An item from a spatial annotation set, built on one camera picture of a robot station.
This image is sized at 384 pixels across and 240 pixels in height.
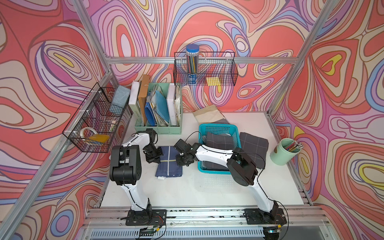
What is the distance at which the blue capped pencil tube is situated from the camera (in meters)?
0.73

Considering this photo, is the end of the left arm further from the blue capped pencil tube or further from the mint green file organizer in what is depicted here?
the blue capped pencil tube

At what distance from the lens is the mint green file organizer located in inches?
37.5

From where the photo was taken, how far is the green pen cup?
0.82 meters

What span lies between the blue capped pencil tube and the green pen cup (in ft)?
2.07

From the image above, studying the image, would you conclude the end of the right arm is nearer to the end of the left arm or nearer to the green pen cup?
the end of the left arm

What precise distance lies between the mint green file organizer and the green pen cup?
2.10 feet
